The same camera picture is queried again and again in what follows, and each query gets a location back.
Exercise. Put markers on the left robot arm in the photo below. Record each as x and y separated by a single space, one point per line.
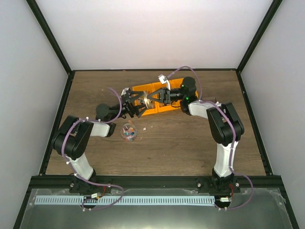
71 139

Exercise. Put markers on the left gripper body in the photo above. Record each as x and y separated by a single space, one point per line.
128 107

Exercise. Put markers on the brown plastic scoop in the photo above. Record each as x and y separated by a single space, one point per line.
211 99

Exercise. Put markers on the black aluminium frame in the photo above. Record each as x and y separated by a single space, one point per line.
42 180

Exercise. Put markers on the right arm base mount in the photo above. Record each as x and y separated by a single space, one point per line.
217 185

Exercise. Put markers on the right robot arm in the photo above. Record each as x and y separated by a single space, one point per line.
224 122

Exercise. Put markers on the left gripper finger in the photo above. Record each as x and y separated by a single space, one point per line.
139 110
133 95

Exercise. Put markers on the gold jar lid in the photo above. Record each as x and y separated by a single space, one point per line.
147 101

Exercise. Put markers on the clear plastic jar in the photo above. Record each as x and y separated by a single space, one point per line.
129 132

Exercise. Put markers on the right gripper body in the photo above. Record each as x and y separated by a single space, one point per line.
167 95

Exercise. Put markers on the orange bin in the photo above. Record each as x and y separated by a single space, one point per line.
168 107
140 101
175 82

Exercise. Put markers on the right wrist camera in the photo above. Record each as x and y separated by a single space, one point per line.
164 80

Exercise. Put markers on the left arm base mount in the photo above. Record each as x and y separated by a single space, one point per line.
81 187

